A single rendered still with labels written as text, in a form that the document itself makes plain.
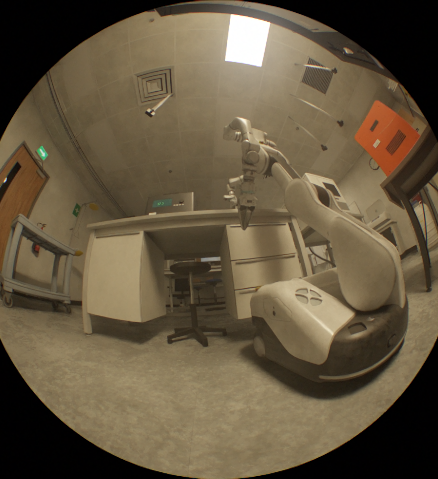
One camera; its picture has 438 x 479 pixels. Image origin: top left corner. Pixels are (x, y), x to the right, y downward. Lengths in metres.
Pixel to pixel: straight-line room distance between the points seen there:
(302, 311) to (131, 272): 0.92
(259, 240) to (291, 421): 0.94
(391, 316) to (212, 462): 0.47
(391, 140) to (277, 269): 1.23
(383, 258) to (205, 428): 0.57
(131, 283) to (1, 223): 2.67
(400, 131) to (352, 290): 1.05
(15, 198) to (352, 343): 3.53
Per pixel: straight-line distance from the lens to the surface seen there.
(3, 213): 3.12
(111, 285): 1.07
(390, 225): 3.62
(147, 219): 1.03
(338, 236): 0.46
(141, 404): 0.54
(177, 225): 0.97
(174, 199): 1.15
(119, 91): 2.74
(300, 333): 0.40
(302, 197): 0.58
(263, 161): 0.89
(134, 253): 1.00
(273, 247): 0.99
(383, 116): 1.31
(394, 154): 1.19
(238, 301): 0.85
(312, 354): 0.40
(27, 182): 3.37
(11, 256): 1.83
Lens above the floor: 0.35
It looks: 23 degrees up
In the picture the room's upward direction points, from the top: 6 degrees counter-clockwise
